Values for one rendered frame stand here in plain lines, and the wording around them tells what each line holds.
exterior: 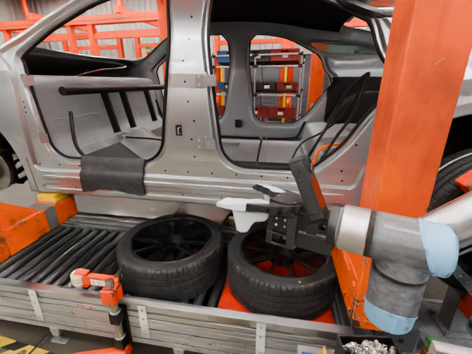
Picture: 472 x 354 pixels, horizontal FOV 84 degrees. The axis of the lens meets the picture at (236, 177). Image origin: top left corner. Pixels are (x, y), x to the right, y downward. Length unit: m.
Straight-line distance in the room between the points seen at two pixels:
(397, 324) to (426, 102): 0.62
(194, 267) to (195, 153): 0.64
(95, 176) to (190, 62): 0.91
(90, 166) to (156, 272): 0.79
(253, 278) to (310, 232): 0.98
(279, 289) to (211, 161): 0.76
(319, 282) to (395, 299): 1.00
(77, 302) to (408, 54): 1.79
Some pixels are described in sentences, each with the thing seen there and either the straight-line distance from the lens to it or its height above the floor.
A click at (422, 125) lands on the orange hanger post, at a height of 1.32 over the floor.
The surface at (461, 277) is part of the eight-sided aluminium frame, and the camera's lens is 1.49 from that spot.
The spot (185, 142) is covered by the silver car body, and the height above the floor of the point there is 1.12.
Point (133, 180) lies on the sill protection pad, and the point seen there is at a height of 0.88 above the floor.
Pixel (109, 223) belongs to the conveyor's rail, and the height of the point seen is 0.32.
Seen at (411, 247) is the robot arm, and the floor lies 1.23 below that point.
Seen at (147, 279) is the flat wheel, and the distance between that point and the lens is 1.59.
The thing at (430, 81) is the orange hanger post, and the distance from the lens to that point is 0.94.
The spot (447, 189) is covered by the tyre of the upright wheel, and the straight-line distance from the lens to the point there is 1.38.
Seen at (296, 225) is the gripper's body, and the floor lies 1.21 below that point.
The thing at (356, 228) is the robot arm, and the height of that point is 1.24.
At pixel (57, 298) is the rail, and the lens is 1.83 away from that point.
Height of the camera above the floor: 1.44
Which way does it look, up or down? 20 degrees down
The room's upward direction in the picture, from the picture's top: straight up
